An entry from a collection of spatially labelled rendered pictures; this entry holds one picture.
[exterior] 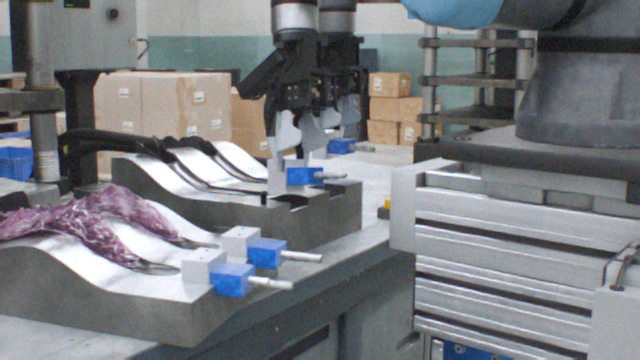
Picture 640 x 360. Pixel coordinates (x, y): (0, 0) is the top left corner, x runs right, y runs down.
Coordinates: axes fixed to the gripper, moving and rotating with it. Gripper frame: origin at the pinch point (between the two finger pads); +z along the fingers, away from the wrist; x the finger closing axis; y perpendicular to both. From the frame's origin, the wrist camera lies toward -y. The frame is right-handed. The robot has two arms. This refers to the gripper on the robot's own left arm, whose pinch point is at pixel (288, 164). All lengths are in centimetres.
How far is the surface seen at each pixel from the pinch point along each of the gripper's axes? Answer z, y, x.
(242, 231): 9.3, 4.4, -16.4
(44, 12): -37, -67, 0
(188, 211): 7.1, -16.5, -6.2
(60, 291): 14.9, -5.0, -38.5
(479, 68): -94, -159, 487
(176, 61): -179, -657, 591
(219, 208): 6.6, -9.3, -6.3
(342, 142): -4.6, -7.0, 26.3
